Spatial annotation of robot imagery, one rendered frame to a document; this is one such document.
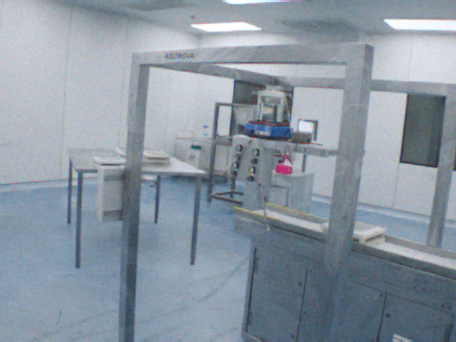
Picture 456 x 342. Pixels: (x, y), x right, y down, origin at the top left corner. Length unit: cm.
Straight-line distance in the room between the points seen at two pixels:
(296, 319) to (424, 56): 562
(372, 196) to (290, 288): 527
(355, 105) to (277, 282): 141
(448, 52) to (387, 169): 205
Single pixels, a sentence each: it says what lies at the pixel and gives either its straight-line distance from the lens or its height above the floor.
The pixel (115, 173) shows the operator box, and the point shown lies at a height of 107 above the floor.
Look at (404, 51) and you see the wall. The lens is 755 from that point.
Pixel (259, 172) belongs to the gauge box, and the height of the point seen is 110.
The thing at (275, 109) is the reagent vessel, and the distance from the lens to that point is 248.
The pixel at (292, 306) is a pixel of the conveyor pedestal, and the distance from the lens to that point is 250.
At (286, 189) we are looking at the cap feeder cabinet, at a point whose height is 60.
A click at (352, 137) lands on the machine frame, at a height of 136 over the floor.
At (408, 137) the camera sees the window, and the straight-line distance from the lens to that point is 742.
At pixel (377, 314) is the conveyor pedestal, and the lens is 225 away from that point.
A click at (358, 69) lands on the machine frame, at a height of 156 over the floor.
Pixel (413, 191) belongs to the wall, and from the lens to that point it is 743.
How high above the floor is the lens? 141
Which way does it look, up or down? 7 degrees down
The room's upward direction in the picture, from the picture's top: 5 degrees clockwise
